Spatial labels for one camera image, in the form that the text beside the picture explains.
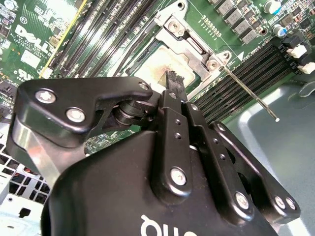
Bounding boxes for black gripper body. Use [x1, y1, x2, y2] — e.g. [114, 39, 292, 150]
[40, 129, 278, 236]

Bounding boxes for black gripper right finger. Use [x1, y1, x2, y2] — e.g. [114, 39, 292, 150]
[176, 75, 301, 226]

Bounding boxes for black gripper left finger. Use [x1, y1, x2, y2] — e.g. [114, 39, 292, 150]
[6, 70, 195, 205]

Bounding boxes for silver CPU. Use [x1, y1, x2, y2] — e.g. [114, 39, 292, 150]
[134, 46, 196, 87]

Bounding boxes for metal socket cover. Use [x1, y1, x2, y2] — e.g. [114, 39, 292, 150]
[126, 29, 217, 87]

